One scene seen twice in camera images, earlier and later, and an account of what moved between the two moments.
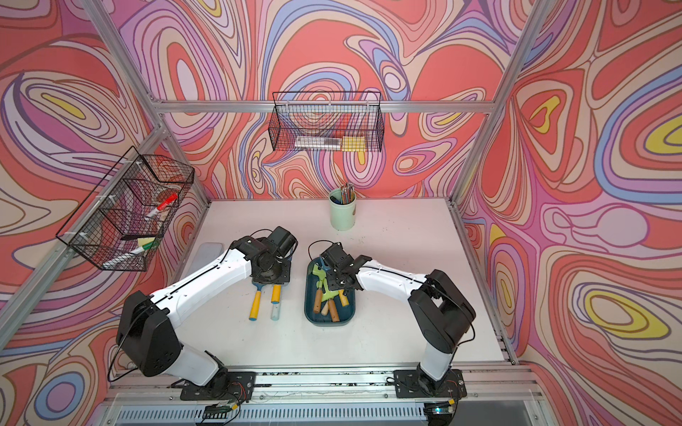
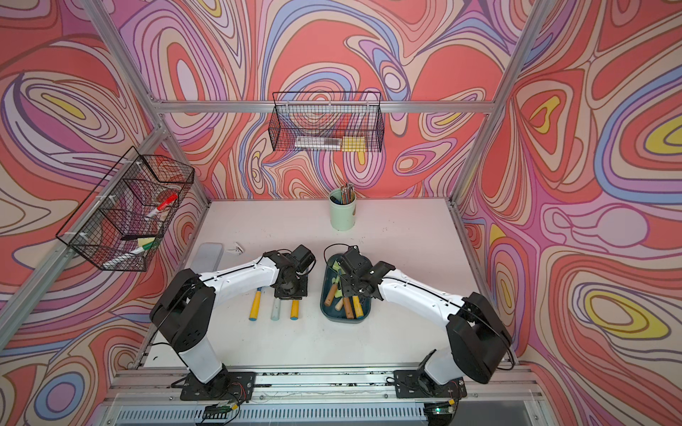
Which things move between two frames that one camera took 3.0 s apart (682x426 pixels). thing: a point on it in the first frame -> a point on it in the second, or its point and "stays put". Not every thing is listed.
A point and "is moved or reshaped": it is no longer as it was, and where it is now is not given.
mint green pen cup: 343,216 stays put
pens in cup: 347,194 stays put
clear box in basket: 302,142 stays put
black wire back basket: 327,122 stays put
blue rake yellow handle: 276,295 is moved or reshaped
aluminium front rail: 331,395 stays put
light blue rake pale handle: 275,311 stays put
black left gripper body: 281,272 -> 297,289
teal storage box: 324,305 is moved or reshaped
